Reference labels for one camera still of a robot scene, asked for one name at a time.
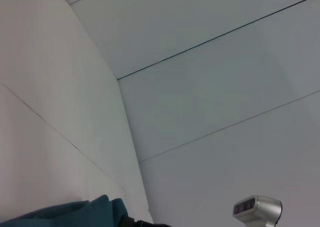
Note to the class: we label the teal T-shirt with pink print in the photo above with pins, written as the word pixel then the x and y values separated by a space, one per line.
pixel 62 212

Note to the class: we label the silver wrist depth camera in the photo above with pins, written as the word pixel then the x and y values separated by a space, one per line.
pixel 260 209

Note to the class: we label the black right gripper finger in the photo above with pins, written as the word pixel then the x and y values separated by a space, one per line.
pixel 142 223

